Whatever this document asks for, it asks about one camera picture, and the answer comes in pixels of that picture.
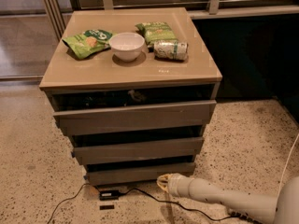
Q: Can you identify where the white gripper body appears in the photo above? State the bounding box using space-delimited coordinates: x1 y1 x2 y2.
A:
167 174 191 198

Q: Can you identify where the grey bottom drawer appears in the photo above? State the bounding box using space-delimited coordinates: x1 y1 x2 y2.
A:
86 162 195 186

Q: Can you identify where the grey drawer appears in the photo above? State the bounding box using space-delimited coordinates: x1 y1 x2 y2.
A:
73 137 204 165
53 100 216 136
86 162 195 186

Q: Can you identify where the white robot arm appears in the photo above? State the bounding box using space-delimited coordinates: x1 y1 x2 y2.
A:
157 174 299 224

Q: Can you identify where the grey middle drawer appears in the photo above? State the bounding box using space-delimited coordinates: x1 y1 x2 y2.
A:
73 137 204 165

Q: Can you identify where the grey three-drawer cabinet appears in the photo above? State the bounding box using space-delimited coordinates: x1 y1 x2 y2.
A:
40 7 221 174

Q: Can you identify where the grey top drawer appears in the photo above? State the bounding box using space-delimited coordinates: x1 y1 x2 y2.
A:
53 100 216 136

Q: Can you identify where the black power adapter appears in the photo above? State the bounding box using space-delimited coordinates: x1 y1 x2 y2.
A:
99 190 120 201

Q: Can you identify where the small black floor tag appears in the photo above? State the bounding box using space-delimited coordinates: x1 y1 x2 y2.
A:
99 204 115 210

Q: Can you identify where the black power strip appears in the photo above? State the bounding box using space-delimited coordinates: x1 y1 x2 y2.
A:
230 211 263 224

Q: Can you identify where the green white soda can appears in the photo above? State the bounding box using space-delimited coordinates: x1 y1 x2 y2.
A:
154 41 188 61

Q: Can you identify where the white ceramic bowl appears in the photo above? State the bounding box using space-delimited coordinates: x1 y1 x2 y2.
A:
109 32 145 62

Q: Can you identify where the green chip bag right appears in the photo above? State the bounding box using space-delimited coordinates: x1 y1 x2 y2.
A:
135 21 178 49

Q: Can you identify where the green chip bag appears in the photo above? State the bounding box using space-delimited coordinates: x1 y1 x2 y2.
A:
135 21 178 49
63 29 113 60

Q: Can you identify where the green chip bag left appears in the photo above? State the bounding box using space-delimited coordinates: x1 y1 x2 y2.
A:
63 29 113 60

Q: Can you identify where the black floor cable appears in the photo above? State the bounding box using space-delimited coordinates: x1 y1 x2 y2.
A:
46 182 247 224

